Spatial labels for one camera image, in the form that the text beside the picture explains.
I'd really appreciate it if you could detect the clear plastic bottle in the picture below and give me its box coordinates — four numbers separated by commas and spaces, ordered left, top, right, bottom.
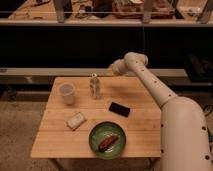
90, 73, 101, 99

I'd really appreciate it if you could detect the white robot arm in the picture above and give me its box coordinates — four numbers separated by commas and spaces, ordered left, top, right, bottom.
109, 52, 212, 171

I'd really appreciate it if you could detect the black rectangular block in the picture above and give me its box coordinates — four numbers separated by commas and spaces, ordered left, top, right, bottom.
109, 102, 130, 117

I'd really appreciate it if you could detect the wooden table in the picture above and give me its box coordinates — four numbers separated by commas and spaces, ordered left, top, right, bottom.
31, 77, 161, 159

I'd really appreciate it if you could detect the white sponge block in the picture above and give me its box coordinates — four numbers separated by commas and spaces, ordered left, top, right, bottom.
67, 112, 86, 131

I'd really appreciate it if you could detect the brown sausage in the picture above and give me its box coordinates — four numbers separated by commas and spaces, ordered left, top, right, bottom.
98, 135, 119, 152

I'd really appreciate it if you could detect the green plate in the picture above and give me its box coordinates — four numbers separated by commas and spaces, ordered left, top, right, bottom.
89, 121, 126, 160

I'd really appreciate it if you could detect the long workbench shelf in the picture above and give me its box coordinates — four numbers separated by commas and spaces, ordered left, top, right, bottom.
0, 0, 213, 27

